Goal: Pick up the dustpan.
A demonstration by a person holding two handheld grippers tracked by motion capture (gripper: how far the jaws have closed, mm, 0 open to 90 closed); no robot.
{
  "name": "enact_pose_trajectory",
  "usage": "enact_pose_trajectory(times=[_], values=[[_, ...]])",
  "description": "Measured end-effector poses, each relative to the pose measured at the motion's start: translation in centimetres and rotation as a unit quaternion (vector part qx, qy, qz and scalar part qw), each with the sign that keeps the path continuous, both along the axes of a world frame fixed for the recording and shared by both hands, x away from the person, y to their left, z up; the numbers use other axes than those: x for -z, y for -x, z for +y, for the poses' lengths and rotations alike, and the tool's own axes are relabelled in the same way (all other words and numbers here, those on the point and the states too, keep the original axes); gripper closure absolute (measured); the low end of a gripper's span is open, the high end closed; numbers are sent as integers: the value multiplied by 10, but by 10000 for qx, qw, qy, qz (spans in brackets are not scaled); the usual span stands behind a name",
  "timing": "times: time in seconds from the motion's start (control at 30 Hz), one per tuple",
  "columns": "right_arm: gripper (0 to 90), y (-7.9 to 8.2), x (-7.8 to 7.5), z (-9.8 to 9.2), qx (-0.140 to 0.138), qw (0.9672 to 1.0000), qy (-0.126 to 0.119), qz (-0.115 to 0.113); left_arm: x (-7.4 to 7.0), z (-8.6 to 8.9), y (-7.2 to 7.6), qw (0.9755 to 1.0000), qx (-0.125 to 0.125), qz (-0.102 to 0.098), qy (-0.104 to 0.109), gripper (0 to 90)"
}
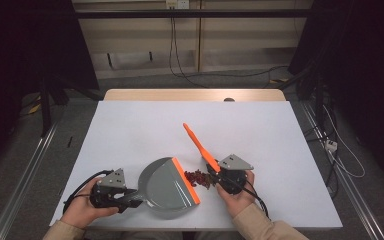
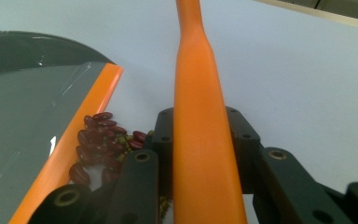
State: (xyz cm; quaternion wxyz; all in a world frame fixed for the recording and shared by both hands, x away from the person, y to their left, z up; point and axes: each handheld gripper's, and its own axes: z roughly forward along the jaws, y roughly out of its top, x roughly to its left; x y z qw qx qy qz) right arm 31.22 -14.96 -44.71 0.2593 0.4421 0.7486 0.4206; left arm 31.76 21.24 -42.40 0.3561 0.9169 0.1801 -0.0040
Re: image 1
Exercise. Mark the black horizontal bar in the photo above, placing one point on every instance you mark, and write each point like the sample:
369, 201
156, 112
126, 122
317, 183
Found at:
213, 13

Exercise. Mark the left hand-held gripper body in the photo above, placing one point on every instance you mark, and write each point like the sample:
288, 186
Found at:
115, 180

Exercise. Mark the white table mat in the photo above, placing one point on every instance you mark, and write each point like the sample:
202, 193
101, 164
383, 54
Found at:
263, 133

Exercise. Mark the dark curtain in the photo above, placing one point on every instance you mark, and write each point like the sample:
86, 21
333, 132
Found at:
20, 50
363, 50

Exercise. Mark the orange brush with grey bristles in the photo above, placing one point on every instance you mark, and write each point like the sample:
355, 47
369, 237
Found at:
198, 143

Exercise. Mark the person's left hand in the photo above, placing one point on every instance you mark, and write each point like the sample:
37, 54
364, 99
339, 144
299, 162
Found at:
80, 210

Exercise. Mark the aluminium floor rail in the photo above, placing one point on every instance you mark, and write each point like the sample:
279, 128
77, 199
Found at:
23, 180
353, 193

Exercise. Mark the small black floor object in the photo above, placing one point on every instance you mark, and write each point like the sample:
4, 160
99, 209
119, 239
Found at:
70, 141

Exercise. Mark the white wall socket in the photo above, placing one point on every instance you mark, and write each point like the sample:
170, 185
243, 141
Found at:
177, 3

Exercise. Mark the grey dustpan with orange lip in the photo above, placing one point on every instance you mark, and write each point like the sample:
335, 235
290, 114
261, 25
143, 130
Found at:
163, 186

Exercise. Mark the person's right hand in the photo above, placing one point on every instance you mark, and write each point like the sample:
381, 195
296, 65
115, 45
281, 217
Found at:
240, 203

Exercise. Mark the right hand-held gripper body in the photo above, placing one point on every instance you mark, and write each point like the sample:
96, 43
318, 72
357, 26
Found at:
235, 163

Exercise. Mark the light wooden table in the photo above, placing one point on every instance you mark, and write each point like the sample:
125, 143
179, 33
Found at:
180, 95

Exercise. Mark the black metal stand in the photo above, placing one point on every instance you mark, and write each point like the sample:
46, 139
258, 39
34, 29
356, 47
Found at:
45, 110
319, 96

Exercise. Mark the red and green beans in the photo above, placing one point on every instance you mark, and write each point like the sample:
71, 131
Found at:
196, 178

